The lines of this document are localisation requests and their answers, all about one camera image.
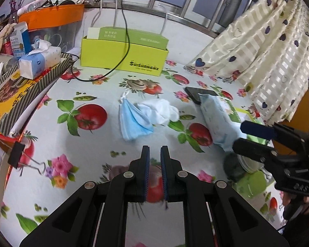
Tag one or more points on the wet wipes pack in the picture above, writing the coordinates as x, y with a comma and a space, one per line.
222, 120

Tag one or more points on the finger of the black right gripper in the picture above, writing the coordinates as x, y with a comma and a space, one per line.
253, 150
257, 130

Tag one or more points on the lime green open box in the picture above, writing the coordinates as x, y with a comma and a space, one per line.
122, 56

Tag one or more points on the white sock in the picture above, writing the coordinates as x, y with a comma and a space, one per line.
159, 111

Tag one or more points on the heart pattern curtain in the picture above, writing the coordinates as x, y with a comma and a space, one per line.
266, 50

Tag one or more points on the blue face mask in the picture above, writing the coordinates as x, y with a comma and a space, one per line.
133, 123

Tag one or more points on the right hand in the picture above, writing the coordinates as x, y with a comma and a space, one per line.
294, 205

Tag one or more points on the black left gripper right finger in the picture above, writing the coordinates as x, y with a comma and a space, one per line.
163, 153

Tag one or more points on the orange lidded storage bin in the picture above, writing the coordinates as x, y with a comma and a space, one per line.
57, 25

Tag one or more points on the striped snack box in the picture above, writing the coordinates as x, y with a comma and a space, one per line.
17, 93

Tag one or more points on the white tissue pack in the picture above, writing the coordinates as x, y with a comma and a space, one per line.
43, 56

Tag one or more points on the green round lid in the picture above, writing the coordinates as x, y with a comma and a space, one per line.
251, 184

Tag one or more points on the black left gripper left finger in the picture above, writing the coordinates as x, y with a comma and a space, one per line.
145, 170

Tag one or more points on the black binder clip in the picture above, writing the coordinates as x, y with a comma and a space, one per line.
18, 159

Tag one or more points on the blue white milk carton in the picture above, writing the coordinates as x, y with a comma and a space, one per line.
20, 40

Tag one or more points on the metal window bars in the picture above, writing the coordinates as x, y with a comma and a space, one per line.
190, 2

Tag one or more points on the black smartphone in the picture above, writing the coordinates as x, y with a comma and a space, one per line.
194, 93

